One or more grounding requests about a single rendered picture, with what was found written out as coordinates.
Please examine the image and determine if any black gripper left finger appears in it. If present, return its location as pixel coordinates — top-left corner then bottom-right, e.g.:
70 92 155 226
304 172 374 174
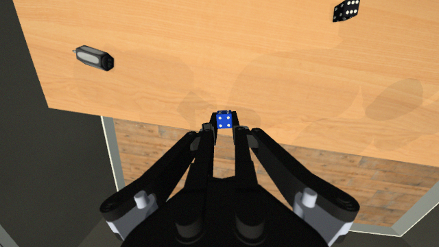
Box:
99 113 218 241

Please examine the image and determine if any black die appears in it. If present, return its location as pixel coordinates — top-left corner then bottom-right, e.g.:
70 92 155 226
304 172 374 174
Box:
333 0 360 23

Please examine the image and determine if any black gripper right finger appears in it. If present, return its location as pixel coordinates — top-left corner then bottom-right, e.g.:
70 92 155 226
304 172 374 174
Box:
231 111 360 247

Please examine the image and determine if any blue die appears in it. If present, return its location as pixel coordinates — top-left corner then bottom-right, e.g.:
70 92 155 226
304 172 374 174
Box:
216 110 233 129

